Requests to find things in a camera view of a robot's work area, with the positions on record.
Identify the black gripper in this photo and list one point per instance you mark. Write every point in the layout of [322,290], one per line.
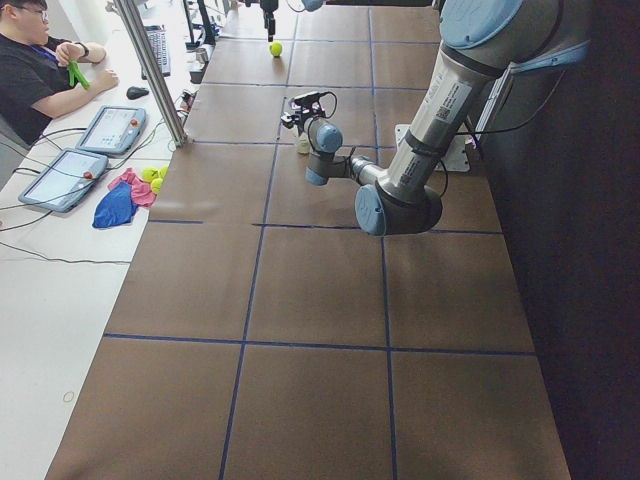
[268,11]
[303,121]

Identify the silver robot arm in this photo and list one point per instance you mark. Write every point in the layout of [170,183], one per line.
[480,41]
[307,5]

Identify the blue toy ball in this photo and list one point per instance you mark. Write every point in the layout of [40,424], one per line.
[116,208]

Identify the small metal cup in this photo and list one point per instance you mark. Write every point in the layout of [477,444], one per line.
[203,54]

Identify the black keyboard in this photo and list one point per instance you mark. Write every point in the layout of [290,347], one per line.
[157,38]

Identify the black computer mouse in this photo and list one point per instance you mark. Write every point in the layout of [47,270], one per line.
[134,92]

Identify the pink toy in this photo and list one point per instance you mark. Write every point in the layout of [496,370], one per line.
[140,191]

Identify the upper teach pendant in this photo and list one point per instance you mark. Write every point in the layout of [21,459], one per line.
[113,130]

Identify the teach pendant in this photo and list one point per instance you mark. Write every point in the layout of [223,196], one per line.
[113,130]
[63,183]

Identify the green stick toy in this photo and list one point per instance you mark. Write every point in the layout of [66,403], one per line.
[76,76]

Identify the lower teach pendant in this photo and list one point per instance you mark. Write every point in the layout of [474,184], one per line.
[63,183]

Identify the seated person with glasses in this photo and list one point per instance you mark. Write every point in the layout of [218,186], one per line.
[35,81]

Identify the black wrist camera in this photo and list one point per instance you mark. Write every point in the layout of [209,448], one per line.
[306,100]

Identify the aluminium frame post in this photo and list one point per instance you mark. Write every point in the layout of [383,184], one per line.
[137,33]

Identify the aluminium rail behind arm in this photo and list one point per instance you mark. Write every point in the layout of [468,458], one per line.
[484,113]

